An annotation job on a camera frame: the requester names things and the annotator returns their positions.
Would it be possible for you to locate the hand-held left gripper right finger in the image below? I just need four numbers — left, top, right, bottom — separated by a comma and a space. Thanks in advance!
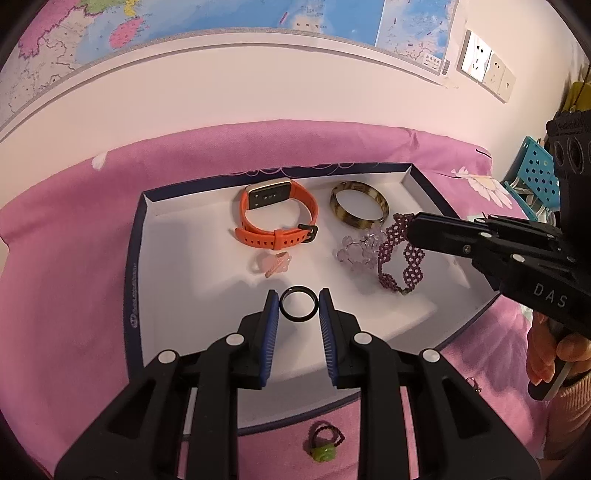
318, 288, 542, 480

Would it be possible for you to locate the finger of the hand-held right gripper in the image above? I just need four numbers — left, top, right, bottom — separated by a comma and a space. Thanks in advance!
475, 215, 562, 241
406, 212, 514, 289

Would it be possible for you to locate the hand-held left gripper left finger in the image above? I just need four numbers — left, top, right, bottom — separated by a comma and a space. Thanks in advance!
54, 290, 281, 480

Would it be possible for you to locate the black ring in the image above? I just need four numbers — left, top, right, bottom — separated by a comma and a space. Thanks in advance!
280, 286, 319, 322

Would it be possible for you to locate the maroon beaded bracelet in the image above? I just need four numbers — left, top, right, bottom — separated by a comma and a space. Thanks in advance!
377, 212, 426, 295

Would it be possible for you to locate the pink ring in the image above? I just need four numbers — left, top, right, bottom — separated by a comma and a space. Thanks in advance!
249, 251, 294, 278

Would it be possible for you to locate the clear crystal bead bracelet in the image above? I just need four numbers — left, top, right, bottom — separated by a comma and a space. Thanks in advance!
333, 231, 389, 269

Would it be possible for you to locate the navy cardboard box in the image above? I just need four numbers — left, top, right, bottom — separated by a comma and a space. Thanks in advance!
124, 162, 502, 437

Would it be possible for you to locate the orange smartwatch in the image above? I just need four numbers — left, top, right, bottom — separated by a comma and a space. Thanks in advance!
233, 179, 321, 250

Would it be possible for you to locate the tortoiseshell bangle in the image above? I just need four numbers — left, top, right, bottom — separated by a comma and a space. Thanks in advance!
329, 181, 387, 229

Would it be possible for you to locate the green flower hair tie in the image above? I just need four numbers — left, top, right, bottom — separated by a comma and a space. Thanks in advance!
303, 421, 346, 463

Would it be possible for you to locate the person's right forearm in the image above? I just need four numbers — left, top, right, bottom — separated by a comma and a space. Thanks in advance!
547, 371, 591, 462

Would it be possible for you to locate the person's right hand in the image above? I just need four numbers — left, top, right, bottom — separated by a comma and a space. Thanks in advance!
526, 314, 591, 388

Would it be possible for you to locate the blue perforated basket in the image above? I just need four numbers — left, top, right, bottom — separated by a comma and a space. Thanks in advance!
501, 136, 561, 222

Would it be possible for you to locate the pink floral blanket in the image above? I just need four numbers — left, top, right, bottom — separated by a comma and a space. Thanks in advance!
0, 119, 555, 480

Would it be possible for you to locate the white wall socket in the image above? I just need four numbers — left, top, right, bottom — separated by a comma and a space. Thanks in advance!
457, 30, 492, 79
482, 53, 506, 90
499, 67, 517, 103

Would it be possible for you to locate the colourful wall map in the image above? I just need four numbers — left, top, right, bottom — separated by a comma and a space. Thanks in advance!
0, 0, 459, 144

